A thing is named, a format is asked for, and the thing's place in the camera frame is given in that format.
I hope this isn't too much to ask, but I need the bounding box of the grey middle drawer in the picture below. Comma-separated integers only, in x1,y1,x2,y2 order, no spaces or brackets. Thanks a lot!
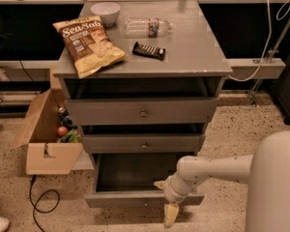
82,123,205,154

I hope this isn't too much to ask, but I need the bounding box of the black floor cable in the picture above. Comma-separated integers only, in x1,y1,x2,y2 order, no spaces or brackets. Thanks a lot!
28,175,61,232

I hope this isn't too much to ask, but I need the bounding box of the grey drawer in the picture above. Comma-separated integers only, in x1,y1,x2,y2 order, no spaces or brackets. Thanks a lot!
82,123,205,154
64,77,220,127
84,152,205,209

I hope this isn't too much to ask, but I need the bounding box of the dark chocolate bar wrapper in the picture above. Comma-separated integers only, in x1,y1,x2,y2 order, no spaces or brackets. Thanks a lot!
132,42,166,61

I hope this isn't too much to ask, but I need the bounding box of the white bowl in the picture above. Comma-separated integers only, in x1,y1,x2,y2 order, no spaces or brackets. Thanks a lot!
90,2,121,27

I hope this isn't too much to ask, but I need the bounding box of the sea salt chips bag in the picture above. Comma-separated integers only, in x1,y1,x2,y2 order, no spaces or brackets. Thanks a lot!
53,16,127,78

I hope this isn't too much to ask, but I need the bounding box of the grey top drawer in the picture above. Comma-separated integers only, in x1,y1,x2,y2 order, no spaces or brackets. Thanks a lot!
64,77,220,127

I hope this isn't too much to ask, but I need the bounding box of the dark soda can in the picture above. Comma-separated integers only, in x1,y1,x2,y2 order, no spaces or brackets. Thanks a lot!
58,107,69,118

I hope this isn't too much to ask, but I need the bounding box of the green snack packet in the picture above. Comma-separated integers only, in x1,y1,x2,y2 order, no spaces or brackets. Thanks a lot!
59,130,81,143

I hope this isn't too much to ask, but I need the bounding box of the clear plastic water bottle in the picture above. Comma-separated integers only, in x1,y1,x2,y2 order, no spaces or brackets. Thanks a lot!
123,17,173,38

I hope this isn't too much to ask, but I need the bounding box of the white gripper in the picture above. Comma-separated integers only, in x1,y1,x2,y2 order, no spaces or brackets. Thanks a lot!
154,172,197,228

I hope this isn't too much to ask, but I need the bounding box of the open cardboard box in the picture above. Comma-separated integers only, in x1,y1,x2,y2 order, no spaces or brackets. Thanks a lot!
12,66,94,175

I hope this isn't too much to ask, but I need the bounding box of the red apple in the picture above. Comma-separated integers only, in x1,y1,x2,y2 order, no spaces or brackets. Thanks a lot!
57,126,68,137

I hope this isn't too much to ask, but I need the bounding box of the grey wooden drawer cabinet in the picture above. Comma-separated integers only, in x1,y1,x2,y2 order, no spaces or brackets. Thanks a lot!
54,1,231,154

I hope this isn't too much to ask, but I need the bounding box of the grey bottom drawer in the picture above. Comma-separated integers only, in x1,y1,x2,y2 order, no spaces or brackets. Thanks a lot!
84,152,205,209

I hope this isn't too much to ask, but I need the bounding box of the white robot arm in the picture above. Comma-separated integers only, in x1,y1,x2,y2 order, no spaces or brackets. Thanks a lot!
155,130,290,232

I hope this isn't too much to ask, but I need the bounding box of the metal railing frame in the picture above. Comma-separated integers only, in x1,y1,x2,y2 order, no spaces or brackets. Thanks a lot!
0,0,286,96

